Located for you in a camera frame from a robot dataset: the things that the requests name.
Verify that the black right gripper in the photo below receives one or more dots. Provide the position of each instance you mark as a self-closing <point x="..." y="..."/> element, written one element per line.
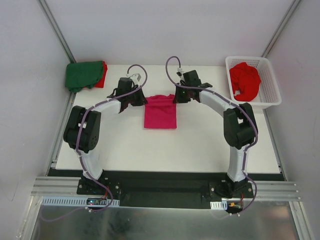
<point x="181" y="95"/>

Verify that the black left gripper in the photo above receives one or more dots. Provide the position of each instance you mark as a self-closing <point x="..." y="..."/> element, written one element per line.
<point x="136" y="97"/>

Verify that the pink t shirt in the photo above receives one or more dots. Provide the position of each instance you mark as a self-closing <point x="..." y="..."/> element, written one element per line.
<point x="160" y="112"/>

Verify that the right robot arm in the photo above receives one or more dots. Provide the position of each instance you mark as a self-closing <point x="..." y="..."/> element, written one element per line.
<point x="240" y="129"/>

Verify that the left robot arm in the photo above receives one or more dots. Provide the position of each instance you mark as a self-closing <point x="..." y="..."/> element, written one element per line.
<point x="82" y="130"/>

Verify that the folded red t shirt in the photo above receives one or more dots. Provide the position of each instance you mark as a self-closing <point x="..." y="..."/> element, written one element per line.
<point x="101" y="82"/>

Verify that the red t shirt in basket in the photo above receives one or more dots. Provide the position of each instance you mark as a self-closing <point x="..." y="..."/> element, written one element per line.
<point x="245" y="82"/>

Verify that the folded green t shirt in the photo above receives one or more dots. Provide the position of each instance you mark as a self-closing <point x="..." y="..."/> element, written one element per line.
<point x="83" y="75"/>

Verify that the white plastic laundry basket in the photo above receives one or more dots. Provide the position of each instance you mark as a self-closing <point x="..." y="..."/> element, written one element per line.
<point x="269" y="93"/>

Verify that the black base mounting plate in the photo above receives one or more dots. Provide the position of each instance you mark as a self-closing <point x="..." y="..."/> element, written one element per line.
<point x="179" y="190"/>

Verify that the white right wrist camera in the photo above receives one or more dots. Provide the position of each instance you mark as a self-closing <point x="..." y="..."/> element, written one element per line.
<point x="179" y="72"/>

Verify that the left aluminium corner post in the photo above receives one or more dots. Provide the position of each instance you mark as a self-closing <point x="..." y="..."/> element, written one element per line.
<point x="56" y="29"/>

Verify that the aluminium corner post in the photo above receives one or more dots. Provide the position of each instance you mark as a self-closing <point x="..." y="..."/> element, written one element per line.
<point x="56" y="29"/>
<point x="293" y="7"/>

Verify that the right white cable duct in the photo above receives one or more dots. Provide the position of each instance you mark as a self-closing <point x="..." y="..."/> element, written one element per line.
<point x="225" y="204"/>

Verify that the white cable duct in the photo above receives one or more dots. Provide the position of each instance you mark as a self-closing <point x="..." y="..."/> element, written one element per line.
<point x="66" y="201"/>
<point x="225" y="204"/>

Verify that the left white cable duct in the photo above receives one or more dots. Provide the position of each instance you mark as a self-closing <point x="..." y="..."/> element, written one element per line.
<point x="66" y="201"/>

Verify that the right aluminium corner post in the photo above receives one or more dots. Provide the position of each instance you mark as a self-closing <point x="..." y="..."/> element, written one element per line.
<point x="293" y="7"/>

